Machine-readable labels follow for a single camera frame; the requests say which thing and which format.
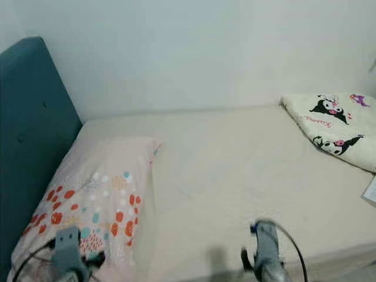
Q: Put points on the pink dotted pillow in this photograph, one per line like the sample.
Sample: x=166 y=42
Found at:
x=100 y=188

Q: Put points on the white printed book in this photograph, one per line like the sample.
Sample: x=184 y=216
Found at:
x=371 y=192

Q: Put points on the cream cartoon print blanket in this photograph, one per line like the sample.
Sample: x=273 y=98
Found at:
x=335 y=126

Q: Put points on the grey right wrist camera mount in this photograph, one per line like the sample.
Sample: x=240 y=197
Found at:
x=267 y=247

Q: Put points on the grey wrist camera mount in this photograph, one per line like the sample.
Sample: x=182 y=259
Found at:
x=69 y=249
x=267 y=247

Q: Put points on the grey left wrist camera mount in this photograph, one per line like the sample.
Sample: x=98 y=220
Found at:
x=69 y=249

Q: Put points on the teal upholstered bed frame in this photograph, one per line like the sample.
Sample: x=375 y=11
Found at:
x=35 y=117

